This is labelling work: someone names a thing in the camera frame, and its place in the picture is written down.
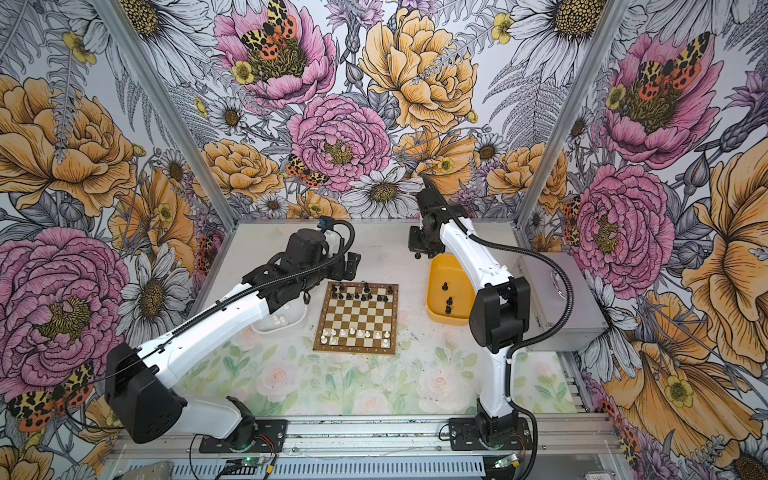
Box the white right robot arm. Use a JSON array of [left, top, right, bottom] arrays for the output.
[[408, 177, 530, 445]]

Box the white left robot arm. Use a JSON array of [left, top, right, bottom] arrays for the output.
[[104, 217, 361, 451]]

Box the wooden chess board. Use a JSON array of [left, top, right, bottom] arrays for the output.
[[313, 281, 399, 355]]

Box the yellow plastic bin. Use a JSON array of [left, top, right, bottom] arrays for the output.
[[426, 254, 476, 326]]

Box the white plastic bin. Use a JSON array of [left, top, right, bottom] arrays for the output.
[[250, 299, 308, 336]]

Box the floral table mat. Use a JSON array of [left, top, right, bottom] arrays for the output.
[[173, 299, 577, 416]]

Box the grey metal box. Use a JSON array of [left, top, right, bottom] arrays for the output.
[[518, 251, 609, 353]]

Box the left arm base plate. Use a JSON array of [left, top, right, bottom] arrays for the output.
[[198, 419, 289, 454]]

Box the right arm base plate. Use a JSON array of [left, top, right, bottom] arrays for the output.
[[448, 415, 533, 452]]

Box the white cable duct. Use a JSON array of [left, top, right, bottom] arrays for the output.
[[111, 456, 486, 479]]

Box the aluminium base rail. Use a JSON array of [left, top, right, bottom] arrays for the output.
[[108, 413, 620, 460]]

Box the aluminium corner post right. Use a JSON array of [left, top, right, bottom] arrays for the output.
[[516, 0, 630, 227]]

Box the aluminium corner post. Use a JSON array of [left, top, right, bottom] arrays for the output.
[[94, 1, 238, 233], [516, 0, 630, 227]]

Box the aluminium corner post left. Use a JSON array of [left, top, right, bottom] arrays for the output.
[[94, 1, 238, 233]]

